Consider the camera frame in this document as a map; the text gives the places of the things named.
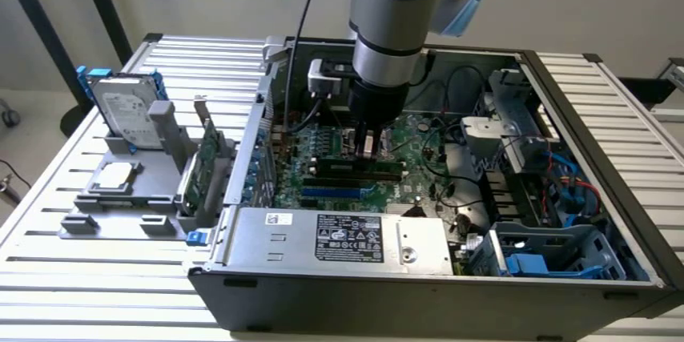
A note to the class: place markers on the silver drive cage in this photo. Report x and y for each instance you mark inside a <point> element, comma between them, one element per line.
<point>507,125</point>

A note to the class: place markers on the black open PC case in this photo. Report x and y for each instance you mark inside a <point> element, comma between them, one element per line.
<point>406,302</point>

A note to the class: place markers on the silver hard disk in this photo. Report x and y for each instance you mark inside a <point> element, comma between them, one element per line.
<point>126,111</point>

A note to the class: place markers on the blue disk bracket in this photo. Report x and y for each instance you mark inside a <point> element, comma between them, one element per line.
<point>82,85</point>

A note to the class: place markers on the black caster wheel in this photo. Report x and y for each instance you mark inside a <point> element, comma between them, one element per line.
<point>10,114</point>

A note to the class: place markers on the grey parts rack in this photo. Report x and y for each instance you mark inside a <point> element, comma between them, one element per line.
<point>155,182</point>

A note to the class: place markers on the black RAM slot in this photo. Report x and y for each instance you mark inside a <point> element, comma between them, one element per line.
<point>352,177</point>

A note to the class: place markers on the green graphics card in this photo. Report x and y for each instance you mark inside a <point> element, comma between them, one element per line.
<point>206,166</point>

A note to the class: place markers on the blue case latch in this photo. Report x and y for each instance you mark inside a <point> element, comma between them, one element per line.
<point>196,238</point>

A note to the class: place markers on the blue expansion slot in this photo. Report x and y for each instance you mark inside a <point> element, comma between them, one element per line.
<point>331,193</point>

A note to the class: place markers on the grey disk bay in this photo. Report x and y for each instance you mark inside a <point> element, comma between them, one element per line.
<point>567,246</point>

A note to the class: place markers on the blue bay clip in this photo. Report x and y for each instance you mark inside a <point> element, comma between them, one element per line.
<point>526,265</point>

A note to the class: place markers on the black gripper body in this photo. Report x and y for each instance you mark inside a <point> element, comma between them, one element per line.
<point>376,103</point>

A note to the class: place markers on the silver power supply unit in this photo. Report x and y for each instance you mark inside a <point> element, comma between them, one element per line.
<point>331,246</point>

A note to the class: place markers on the green motherboard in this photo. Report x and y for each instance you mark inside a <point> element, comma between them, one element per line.
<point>411,190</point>

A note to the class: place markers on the black stand pole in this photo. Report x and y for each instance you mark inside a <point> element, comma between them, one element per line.
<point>48,29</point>

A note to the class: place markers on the silver CPU chip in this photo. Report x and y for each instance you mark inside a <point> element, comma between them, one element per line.
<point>116,175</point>

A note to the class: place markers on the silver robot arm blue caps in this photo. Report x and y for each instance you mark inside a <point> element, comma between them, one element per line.
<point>390,17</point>

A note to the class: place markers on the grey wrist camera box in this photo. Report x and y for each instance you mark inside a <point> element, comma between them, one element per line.
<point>327,75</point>

